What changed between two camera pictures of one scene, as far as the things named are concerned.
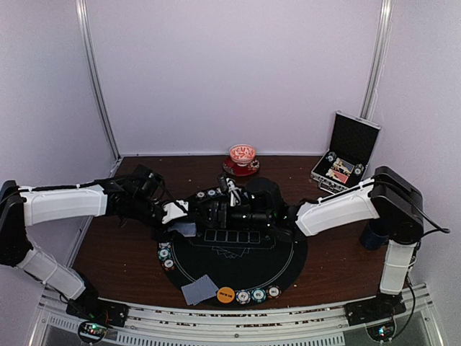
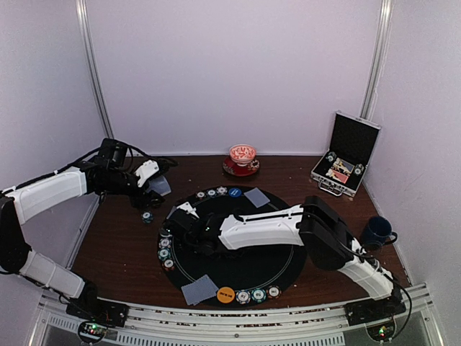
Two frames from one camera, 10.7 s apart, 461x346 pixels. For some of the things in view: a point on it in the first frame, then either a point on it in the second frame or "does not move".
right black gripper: (219, 207) -> (182, 242)
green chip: (211, 193) does not move
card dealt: (199, 291) does not move
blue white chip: (243, 296) does not move
